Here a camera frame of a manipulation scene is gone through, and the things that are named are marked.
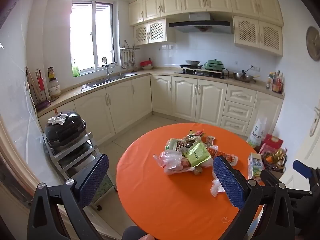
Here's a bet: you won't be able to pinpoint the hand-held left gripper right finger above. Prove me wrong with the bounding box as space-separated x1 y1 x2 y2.
212 156 299 240

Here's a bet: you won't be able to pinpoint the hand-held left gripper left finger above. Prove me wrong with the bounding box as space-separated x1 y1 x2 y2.
27 153 110 240

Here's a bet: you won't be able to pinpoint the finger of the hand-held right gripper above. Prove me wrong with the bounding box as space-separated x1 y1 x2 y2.
293 160 320 193

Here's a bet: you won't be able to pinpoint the white drink carton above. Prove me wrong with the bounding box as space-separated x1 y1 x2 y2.
247 152 265 181

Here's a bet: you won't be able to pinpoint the clear plastic bag white filling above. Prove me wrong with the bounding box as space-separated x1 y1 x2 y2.
153 150 194 176

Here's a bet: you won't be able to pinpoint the small crumpled plastic bag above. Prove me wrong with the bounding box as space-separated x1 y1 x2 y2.
211 172 225 197

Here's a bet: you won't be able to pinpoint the red sausage packet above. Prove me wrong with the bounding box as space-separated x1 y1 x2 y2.
207 146 238 166

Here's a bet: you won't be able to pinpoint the brown cardboard box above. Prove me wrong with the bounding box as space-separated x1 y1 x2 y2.
262 164 287 178

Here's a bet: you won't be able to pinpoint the metal shelf rack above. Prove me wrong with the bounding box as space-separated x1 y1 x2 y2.
42 130 118 210

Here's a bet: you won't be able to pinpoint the red rice bag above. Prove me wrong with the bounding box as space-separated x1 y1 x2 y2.
259 133 284 155

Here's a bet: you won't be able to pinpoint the black oval grill appliance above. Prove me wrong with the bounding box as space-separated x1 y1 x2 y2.
44 110 87 148

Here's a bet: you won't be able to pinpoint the white green rice bag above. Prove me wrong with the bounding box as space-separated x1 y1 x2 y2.
246 117 267 148

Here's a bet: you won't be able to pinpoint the orange round table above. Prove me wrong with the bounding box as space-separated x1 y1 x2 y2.
116 123 265 240

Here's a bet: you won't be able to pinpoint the colourful snack wrapper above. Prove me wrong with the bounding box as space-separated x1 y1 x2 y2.
186 129 205 140

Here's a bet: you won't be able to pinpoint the white green snack packet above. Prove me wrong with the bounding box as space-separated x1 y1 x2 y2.
165 137 186 153

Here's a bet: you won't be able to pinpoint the white crumpled cloth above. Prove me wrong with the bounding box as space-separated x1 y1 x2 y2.
47 114 68 125

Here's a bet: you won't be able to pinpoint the group of condiment bottles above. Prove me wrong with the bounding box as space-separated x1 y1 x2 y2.
266 70 285 94

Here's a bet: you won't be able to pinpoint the cream lower kitchen cabinets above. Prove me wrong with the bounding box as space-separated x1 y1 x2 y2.
37 74 284 145

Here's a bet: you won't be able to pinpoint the steel kitchen sink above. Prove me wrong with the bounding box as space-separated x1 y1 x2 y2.
81 72 139 87

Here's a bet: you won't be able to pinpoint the large glass jar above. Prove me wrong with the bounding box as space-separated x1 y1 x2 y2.
48 78 62 98

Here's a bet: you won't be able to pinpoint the steel wok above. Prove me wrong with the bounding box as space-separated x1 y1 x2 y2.
233 66 260 83

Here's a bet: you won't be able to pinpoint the red chopsticks bundle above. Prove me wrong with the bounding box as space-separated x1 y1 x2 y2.
35 69 46 98

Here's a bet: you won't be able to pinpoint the chrome faucet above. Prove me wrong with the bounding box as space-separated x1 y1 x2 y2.
101 57 113 78

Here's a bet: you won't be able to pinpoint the wooden cutting board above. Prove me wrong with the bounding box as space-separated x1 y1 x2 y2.
25 66 36 101

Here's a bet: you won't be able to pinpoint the black gas stove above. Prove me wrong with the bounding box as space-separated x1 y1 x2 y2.
174 65 225 78

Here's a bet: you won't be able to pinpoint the green electric pot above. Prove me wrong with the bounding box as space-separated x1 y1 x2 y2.
203 59 225 71

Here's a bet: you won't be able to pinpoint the red kitchen container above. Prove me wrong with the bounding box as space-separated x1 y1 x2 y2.
140 58 154 70

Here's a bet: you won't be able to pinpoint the beige kitchen countertop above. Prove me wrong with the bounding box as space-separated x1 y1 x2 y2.
37 67 285 117

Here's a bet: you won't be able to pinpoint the hanging utensil rack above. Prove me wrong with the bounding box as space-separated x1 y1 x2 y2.
120 40 140 69

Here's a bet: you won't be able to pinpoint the black range hood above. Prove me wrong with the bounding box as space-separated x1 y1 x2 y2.
168 12 234 34

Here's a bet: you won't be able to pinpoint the cream door handle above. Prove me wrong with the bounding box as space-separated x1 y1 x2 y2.
309 106 320 137

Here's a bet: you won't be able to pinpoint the round wall clock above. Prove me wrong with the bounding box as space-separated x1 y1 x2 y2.
306 26 320 62

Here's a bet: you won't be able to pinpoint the white frame window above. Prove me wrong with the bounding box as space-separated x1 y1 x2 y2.
70 0 117 75

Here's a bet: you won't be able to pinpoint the cream lattice wall cabinet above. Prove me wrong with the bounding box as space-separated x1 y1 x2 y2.
232 15 284 56
133 18 175 46

